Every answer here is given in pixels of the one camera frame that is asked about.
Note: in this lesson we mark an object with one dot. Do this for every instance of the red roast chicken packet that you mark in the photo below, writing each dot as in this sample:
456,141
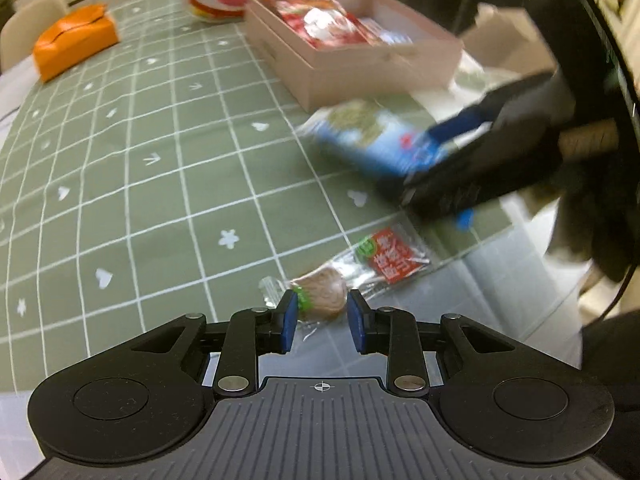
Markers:
320,22

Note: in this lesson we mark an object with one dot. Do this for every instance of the person's dark clothing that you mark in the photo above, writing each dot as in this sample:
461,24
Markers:
595,210

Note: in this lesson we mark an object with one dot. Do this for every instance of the green checked tablecloth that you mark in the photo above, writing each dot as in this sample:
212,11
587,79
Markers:
165,170

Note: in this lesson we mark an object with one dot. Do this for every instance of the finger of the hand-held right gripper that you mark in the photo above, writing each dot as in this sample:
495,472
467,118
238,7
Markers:
460,125
445,192

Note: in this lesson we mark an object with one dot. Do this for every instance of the white red snack packet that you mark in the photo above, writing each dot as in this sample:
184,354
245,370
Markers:
392,35

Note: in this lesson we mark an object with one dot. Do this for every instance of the orange tissue box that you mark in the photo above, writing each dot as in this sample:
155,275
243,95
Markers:
75,40

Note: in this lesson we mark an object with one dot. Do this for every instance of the brown snack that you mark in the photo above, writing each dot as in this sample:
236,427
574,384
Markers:
325,295

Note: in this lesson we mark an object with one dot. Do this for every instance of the beige paper bag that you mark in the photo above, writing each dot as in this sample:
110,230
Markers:
505,35

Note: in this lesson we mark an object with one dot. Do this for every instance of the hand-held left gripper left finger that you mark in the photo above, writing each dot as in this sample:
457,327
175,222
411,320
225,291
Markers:
288,320

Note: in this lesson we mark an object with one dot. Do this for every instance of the blue cartoon snack bag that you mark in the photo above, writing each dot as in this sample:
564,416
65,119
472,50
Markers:
370,135

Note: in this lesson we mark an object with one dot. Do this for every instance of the pink cardboard box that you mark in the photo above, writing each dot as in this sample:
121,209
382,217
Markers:
360,67

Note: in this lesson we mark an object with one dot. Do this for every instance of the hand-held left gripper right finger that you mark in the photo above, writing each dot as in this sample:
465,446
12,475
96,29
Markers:
356,320

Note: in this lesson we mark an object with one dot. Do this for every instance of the beige chair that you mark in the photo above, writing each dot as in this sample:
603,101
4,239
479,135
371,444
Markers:
30,20

